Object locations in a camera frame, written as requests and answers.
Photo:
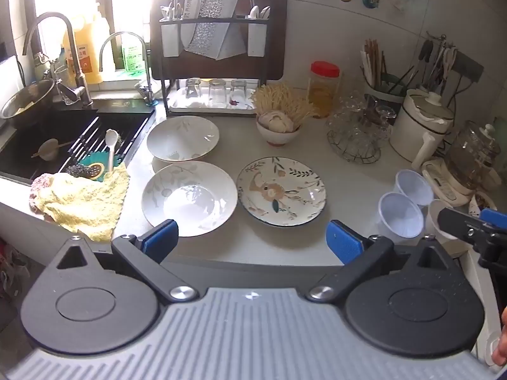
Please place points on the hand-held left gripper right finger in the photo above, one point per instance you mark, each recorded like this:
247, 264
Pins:
343, 243

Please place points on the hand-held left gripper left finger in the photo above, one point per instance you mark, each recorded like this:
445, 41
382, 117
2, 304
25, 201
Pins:
160, 241

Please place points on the large white leaf-print deep plate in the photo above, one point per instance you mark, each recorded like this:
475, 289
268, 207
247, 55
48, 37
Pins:
189, 200

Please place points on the white drip tray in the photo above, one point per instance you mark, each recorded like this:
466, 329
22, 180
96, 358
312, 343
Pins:
206, 103

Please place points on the garlic and onion pieces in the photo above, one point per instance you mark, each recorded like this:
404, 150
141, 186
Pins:
279, 122

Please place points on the glass electric kettle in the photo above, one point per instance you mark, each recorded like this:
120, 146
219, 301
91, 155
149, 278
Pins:
471, 158

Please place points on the patterned ceramic cup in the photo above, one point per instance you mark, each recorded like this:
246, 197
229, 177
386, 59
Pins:
481, 202

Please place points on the silver embossed board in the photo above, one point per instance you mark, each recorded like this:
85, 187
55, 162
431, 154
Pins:
214, 27

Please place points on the teal sunflower mat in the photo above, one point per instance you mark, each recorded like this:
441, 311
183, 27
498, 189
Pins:
95, 168

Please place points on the white electric cooking pot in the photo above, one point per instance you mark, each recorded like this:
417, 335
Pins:
420, 126

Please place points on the stainless steel bowl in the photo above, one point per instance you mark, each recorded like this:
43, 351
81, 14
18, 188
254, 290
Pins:
27, 103

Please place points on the red-lidded plastic jar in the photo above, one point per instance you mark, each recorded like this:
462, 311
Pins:
324, 91

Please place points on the wall rail with hanging utensils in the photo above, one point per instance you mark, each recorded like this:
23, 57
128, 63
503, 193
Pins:
443, 59

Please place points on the floral patterned plate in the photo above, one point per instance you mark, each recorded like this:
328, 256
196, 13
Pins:
281, 190

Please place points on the yellow dish cloth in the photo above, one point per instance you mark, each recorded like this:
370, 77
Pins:
87, 202

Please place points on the clear drinking glass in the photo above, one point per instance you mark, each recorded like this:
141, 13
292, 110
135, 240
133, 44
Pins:
193, 89
238, 92
217, 91

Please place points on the slim chrome faucet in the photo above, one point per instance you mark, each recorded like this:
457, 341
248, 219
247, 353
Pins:
146, 75

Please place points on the dark metal dish rack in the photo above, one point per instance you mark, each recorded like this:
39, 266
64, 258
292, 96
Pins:
273, 39

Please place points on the white cutlery holder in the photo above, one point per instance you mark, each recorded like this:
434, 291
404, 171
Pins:
256, 37
171, 39

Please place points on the white bowl holding garlic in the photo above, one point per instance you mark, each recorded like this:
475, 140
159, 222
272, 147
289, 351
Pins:
277, 136

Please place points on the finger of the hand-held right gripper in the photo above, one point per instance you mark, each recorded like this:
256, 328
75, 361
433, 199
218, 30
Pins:
459, 225
495, 217

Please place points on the green dish soap bottle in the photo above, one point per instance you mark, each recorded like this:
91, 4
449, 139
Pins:
132, 55

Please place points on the black kitchen sink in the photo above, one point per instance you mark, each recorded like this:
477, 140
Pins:
23, 154

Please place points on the chopstick holder with chopsticks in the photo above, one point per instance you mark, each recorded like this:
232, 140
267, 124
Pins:
376, 75

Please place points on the small white leaf-print deep plate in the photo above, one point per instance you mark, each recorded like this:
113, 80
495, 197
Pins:
182, 136

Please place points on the orange detergent bottle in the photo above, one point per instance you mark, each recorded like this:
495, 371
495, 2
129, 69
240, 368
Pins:
85, 59

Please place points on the person's right hand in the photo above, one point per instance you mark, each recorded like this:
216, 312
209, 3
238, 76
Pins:
500, 338

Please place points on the roll-up sink drying rack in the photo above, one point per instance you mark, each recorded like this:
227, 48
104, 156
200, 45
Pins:
95, 134

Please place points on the tall dark kitchen faucet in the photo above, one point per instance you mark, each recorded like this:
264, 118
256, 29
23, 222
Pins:
75, 63

